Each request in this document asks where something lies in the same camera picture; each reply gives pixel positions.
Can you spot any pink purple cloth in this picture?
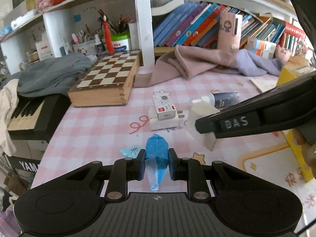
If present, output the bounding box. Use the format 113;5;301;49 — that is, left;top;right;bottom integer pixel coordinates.
134;45;285;88

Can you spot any orange blue white box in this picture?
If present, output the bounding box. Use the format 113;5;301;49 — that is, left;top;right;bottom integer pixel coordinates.
245;37;276;59

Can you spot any navy spray bottle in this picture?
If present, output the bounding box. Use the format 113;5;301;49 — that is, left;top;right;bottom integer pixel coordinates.
191;91;239;109

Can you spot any pen holder cup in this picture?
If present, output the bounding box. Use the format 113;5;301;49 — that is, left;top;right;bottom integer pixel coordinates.
73;40;97;56

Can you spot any small light blue wrapper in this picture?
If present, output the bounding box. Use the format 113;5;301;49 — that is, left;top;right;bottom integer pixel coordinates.
120;146;141;158

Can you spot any pink pig toy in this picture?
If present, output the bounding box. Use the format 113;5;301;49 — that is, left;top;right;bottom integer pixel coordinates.
274;44;292;63

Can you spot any pink cartoon box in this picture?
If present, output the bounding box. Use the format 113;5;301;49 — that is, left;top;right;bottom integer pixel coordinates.
217;11;243;51

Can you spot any white red power adapter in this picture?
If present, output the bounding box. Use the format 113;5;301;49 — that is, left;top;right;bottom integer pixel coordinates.
148;94;185;131

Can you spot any white bookshelf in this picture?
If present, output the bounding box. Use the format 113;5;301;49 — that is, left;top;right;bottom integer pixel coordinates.
1;0;297;74

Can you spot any grey cloth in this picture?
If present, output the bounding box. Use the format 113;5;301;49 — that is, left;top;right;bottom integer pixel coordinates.
1;53;94;97

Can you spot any yellow cardboard box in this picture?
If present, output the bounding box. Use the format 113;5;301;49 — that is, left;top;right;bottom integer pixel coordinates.
276;64;316;183

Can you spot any white eraser block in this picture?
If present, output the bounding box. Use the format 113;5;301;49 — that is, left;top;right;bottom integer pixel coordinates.
185;101;220;151

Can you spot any black keyboard piano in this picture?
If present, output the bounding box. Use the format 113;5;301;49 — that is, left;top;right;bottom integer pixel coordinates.
8;94;71;142

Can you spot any wooden chess board box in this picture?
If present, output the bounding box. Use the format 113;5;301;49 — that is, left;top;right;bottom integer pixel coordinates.
68;50;141;108

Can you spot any white green jar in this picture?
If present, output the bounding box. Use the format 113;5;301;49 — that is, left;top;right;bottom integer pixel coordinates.
111;31;131;52

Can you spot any white shirt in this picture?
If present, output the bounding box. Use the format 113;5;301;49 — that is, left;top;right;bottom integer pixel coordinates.
1;79;19;157

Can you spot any red tassel ornament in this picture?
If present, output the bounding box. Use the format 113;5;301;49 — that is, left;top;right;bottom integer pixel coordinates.
102;15;115;54

